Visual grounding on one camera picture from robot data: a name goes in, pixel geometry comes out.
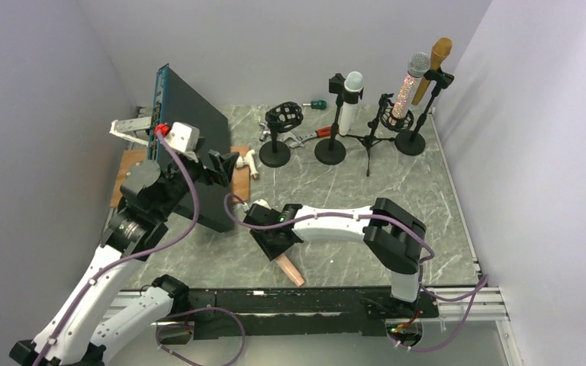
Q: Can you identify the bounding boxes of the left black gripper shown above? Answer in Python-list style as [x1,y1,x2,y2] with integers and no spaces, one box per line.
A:
[156,137,239,220]

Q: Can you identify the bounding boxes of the pink microphone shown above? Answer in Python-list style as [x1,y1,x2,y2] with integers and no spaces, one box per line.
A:
[275,253,305,287]

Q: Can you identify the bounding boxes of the black clip round-base stand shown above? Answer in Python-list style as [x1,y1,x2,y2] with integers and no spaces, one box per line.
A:
[314,73,346,165]

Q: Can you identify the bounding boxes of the white microphone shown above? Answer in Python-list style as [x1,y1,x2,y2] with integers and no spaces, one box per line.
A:
[338,71,363,136]

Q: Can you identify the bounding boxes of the black tripod shock-mount stand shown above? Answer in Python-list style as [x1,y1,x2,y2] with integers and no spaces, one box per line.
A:
[340,92,415,178]

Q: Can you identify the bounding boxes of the glitter microphone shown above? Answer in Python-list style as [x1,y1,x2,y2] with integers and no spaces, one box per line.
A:
[391,52,430,120]

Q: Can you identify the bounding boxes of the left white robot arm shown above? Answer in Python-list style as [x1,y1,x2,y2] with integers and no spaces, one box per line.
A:
[9,150,240,365]

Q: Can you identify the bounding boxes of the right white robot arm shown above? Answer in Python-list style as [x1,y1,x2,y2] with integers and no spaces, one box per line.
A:
[239,197,434,318]

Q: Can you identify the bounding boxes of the tall black mic stand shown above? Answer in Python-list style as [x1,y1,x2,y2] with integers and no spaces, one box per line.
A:
[394,68,454,156]

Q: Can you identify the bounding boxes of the gold microphone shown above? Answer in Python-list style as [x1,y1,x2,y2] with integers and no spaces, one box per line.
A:
[411,37,452,106]

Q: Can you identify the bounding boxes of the white pipe fitting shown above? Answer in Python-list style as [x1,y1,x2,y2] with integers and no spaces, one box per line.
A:
[235,149,259,180]

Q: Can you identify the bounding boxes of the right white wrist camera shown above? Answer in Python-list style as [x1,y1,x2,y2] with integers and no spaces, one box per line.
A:
[251,199,271,210]

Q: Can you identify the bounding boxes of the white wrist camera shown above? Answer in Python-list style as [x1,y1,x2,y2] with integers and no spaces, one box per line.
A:
[154,122,200,162]
[251,199,271,210]

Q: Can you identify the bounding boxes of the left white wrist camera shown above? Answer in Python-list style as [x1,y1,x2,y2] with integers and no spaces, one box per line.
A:
[154,122,200,162]

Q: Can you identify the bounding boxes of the red handled adjustable wrench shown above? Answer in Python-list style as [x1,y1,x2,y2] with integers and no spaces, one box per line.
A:
[259,122,331,149]

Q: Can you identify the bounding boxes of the black shock-mount round-base stand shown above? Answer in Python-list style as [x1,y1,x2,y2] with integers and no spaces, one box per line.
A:
[259,101,304,168]

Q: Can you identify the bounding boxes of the blue network switch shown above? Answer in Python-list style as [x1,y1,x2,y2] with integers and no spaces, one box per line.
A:
[151,65,234,233]

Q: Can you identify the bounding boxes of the green handled screwdriver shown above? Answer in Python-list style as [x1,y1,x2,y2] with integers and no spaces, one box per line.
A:
[301,100,327,111]

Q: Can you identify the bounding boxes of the white bracket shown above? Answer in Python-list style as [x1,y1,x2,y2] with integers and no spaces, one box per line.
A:
[109,116,151,147]

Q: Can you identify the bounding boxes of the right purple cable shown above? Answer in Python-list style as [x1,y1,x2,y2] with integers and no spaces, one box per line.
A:
[223,194,490,354]

